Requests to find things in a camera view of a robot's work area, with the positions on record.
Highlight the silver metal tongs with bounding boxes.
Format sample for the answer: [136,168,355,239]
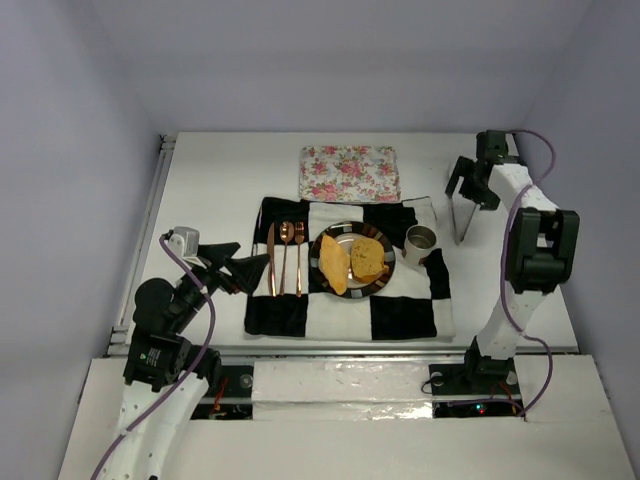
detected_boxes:
[448,193,478,245]

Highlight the light yellow bread slice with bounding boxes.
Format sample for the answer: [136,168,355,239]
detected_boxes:
[318,234,350,295]

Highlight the brown crusted bread slice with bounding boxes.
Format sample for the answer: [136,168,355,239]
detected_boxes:
[350,237,389,283]

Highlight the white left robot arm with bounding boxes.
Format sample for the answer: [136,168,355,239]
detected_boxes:
[92,228,270,479]

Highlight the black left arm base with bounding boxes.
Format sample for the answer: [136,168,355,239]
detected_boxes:
[191,349,254,420]

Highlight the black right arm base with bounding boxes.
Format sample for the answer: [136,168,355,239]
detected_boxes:
[429,349,520,396]

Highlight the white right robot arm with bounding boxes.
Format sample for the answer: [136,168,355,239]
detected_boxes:
[445,130,580,389]

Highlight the copper knife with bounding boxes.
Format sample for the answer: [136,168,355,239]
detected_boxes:
[267,223,277,297]

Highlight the copper spoon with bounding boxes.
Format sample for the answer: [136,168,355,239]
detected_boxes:
[279,221,294,295]

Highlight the copper fork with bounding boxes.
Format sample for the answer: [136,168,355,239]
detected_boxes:
[294,221,304,298]

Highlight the white mug with metal interior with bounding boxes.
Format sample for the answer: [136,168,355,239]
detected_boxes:
[402,225,437,265]

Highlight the round plate with patterned rim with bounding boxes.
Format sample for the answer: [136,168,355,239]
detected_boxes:
[308,220,397,300]

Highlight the black white checkered cloth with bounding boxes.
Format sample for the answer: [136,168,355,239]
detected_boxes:
[244,197,456,342]

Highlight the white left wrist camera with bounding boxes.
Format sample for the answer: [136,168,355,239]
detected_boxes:
[166,226,200,261]

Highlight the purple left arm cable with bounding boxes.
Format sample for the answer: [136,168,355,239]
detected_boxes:
[92,234,217,480]

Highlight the aluminium rail frame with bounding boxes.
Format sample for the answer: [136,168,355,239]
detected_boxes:
[102,134,531,406]

